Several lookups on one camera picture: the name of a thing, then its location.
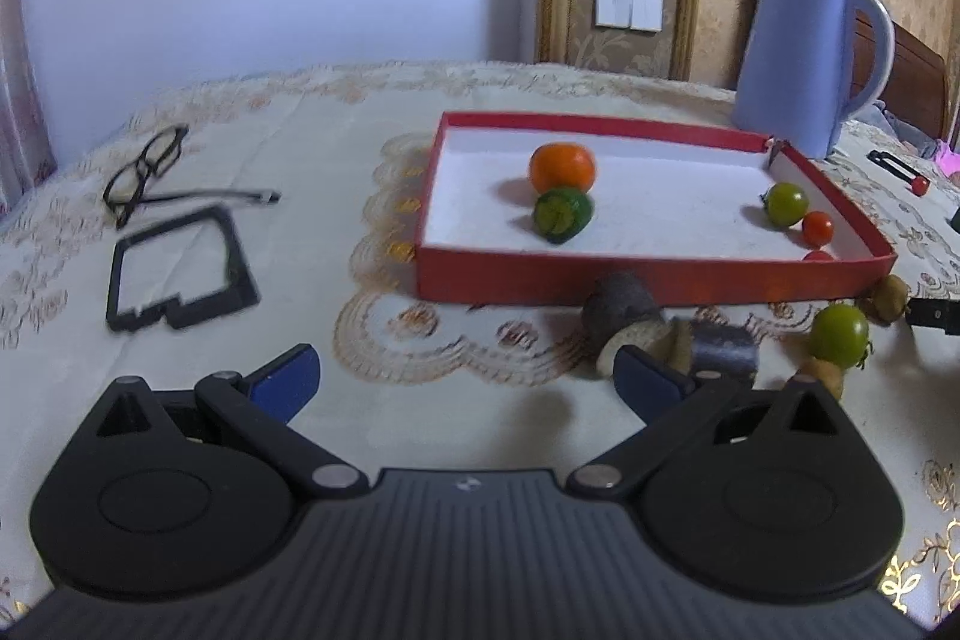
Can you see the black square frame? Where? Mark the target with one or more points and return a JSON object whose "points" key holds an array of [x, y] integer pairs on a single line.
{"points": [[236, 265]]}

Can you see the red shallow cardboard box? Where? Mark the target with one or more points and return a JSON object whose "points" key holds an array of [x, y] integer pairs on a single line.
{"points": [[675, 212]]}

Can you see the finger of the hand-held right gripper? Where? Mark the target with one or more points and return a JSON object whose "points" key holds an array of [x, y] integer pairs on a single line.
{"points": [[937, 316]]}

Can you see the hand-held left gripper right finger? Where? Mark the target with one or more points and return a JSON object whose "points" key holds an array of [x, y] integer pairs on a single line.
{"points": [[649, 386]]}

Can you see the small black frame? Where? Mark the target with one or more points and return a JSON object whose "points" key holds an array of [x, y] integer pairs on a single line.
{"points": [[889, 162]]}

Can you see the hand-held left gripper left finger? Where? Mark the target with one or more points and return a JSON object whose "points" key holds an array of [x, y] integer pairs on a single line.
{"points": [[289, 379]]}

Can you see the wooden headboard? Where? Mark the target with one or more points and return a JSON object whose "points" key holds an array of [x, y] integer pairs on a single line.
{"points": [[911, 78]]}

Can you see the pink cloth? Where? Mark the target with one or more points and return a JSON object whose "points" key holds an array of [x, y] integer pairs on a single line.
{"points": [[946, 156]]}

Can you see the white light switch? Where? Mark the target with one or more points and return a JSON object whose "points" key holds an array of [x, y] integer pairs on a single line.
{"points": [[628, 8]]}

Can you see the red cherry tomato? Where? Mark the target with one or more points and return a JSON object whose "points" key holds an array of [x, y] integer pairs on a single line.
{"points": [[817, 226], [919, 185], [818, 255]]}

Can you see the blue electric kettle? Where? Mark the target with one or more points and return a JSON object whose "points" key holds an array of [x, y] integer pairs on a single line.
{"points": [[795, 63]]}

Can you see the patterned pink curtain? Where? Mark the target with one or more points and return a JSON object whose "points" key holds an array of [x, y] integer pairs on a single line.
{"points": [[19, 48]]}

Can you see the black eyeglasses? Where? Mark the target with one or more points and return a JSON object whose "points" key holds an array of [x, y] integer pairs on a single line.
{"points": [[150, 168]]}

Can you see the dark green fruit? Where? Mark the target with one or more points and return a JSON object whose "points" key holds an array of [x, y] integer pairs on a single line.
{"points": [[564, 214]]}

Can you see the orange mandarin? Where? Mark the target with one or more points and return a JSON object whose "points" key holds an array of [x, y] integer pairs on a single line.
{"points": [[562, 168]]}

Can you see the green tomato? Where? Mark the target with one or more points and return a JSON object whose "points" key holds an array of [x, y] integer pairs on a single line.
{"points": [[840, 332], [786, 203]]}

